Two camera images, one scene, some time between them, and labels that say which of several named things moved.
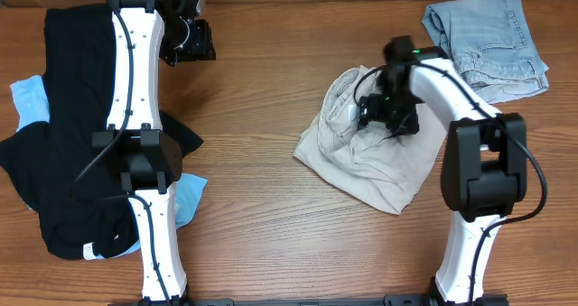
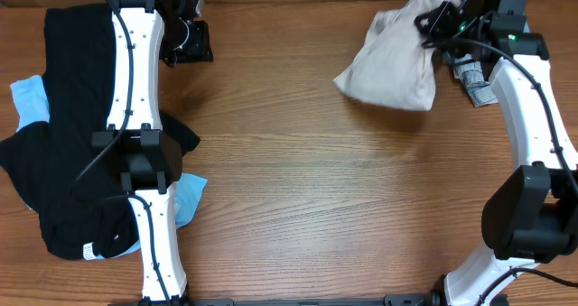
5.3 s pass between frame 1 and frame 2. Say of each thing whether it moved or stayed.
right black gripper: moved
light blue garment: stayed
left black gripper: stayed
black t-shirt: stayed
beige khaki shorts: moved
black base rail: stayed
